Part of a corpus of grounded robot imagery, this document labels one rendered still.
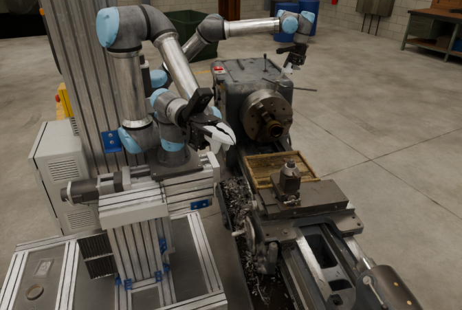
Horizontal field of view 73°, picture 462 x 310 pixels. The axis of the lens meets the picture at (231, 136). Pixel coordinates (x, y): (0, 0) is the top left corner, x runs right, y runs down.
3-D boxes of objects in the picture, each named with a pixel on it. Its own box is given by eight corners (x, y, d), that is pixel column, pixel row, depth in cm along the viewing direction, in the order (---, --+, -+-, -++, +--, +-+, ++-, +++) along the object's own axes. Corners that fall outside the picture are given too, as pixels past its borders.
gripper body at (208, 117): (220, 146, 85) (195, 129, 92) (223, 117, 81) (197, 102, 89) (196, 153, 80) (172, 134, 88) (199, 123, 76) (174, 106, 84)
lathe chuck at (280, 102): (235, 133, 199) (247, 87, 184) (280, 137, 207) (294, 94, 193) (238, 140, 191) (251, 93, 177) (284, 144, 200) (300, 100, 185)
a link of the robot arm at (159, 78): (144, 100, 170) (141, 76, 163) (151, 91, 182) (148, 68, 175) (166, 100, 170) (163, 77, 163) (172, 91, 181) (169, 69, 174)
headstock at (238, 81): (210, 105, 258) (208, 59, 238) (265, 100, 266) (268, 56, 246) (223, 141, 208) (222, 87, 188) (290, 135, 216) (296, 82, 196)
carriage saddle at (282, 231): (249, 203, 157) (249, 194, 154) (333, 191, 165) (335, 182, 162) (267, 251, 131) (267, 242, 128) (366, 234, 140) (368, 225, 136)
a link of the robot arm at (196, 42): (145, 80, 177) (211, 11, 156) (152, 72, 190) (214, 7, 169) (161, 95, 181) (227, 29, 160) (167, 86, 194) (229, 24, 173)
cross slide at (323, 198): (251, 196, 152) (251, 190, 150) (331, 185, 160) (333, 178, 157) (260, 221, 138) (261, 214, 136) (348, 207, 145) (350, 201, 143)
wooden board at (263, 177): (243, 161, 188) (243, 156, 186) (298, 155, 195) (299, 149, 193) (256, 194, 163) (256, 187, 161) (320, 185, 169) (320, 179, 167)
